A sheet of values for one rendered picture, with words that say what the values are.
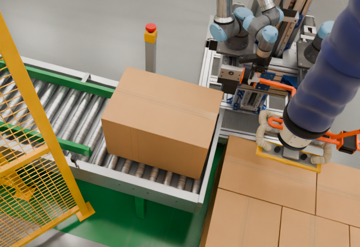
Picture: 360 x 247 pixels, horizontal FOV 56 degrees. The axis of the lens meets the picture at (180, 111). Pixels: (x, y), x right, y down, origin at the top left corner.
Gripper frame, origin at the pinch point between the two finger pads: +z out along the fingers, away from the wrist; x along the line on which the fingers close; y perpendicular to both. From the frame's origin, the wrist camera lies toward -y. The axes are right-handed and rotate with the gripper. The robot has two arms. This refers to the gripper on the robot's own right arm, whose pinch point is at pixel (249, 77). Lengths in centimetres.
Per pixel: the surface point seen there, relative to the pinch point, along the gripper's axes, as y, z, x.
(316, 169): 44, 12, -39
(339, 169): 74, 52, -10
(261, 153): 15.2, 11.2, -39.4
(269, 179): 30, 52, -31
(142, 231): -41, 106, -71
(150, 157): -43, 40, -45
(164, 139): -36, 14, -45
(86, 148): -82, 42, -50
